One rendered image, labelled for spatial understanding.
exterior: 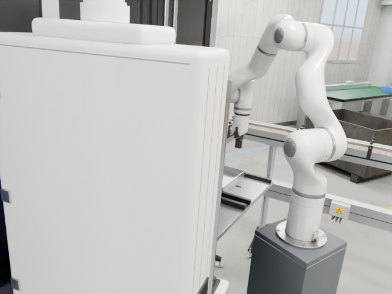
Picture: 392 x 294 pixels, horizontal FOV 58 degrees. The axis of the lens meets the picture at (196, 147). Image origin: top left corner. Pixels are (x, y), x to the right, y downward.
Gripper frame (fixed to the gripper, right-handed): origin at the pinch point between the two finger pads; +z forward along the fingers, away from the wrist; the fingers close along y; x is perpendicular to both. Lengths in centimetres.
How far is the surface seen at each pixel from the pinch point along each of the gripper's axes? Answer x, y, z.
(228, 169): -6.0, -5.3, 16.6
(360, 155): 50, -82, 17
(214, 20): -23, -9, -57
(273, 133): -8, -82, 14
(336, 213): 44, -79, 59
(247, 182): 6.8, 0.5, 18.7
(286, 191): 7, -84, 55
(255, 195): 15.5, 11.9, 18.7
